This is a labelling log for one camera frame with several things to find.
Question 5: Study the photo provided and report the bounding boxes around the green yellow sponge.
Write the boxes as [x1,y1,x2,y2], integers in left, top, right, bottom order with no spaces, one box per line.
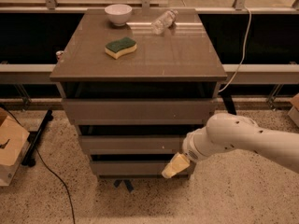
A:
[105,37,137,59]

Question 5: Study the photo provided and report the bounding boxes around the black bracket behind cabinet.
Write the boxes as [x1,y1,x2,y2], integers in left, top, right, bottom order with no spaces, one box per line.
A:
[220,91,236,115]

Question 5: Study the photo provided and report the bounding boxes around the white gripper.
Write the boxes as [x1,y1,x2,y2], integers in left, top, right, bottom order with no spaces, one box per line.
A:
[162,128,214,178]

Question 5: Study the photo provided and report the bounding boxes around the grey drawer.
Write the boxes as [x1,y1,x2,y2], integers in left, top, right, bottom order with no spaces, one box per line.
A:
[78,135,185,155]
[62,99,216,125]
[89,160,197,177]

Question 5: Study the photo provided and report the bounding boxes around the cardboard box left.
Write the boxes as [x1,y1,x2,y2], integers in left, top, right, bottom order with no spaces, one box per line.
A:
[0,108,29,187]

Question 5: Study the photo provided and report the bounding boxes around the black stand foot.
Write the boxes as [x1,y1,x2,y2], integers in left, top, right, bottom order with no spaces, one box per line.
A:
[21,110,53,167]

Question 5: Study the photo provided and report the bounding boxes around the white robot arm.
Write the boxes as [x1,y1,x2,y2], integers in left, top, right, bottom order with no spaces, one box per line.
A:
[162,113,299,178]

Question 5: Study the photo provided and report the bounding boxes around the white cable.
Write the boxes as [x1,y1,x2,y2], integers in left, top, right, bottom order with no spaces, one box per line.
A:
[218,7,252,94]

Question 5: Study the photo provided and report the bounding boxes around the cardboard box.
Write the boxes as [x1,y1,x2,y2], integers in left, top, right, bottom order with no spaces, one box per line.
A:
[288,93,299,127]
[0,108,29,187]

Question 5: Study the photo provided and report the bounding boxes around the grey top drawer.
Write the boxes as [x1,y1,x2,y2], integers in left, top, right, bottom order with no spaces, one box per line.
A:
[62,99,216,125]

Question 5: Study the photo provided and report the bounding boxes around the grey middle drawer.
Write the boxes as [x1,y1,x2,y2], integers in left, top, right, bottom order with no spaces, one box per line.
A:
[78,135,185,155]

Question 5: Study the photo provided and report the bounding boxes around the grey bottom drawer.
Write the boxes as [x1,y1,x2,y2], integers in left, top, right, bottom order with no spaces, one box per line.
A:
[89,160,197,177]

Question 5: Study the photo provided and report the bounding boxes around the cardboard box right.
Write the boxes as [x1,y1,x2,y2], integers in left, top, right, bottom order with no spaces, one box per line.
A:
[288,93,299,127]

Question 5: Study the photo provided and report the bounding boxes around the grey drawer cabinet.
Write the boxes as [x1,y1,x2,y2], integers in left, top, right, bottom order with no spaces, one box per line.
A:
[49,7,228,181]

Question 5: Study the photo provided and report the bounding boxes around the blue tape cross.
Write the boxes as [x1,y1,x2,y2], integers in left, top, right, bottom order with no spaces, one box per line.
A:
[113,179,134,193]

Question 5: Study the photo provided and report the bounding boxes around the black floor cable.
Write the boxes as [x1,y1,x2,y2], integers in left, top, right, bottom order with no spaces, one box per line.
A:
[0,103,77,224]

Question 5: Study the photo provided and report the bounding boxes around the clear plastic bottle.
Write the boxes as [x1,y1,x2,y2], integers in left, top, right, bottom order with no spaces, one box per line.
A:
[151,9,178,35]

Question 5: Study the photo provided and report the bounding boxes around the white ceramic bowl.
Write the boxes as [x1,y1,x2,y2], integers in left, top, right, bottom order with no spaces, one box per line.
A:
[105,4,133,26]

